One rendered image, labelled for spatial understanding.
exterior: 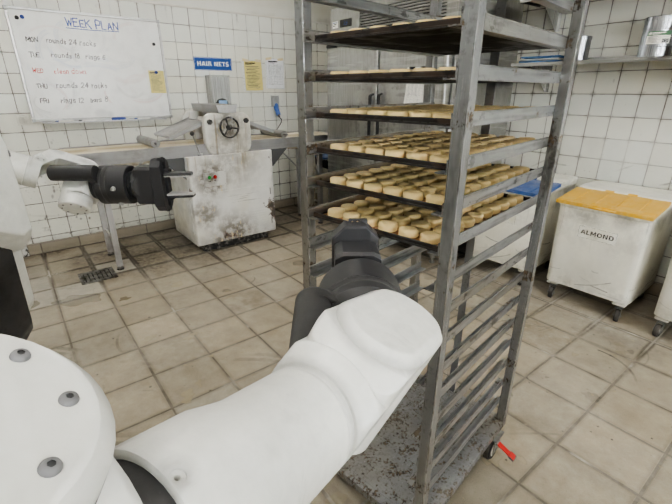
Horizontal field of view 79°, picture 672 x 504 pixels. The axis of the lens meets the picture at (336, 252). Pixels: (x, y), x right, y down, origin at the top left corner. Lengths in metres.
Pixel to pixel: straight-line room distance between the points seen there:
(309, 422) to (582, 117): 3.57
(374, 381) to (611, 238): 2.80
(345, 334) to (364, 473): 1.37
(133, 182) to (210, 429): 0.88
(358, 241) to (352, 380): 0.25
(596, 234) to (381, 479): 2.07
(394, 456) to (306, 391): 1.44
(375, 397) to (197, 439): 0.11
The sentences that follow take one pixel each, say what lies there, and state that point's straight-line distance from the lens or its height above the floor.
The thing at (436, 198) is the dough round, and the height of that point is 1.15.
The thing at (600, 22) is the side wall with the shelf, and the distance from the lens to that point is 3.72.
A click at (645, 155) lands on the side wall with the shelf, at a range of 3.57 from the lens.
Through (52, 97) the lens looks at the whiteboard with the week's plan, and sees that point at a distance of 4.35.
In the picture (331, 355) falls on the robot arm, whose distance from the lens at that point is 0.24.
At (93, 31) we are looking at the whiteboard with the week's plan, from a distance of 4.43.
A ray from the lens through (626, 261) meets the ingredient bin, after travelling 3.02.
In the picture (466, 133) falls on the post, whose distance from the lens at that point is 0.86.
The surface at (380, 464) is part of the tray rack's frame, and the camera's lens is 1.63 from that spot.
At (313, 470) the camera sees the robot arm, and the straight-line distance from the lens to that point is 0.21.
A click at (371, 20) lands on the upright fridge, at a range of 3.82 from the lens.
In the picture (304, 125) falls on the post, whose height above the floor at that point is 1.29.
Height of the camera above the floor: 1.38
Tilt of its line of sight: 22 degrees down
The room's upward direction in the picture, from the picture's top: straight up
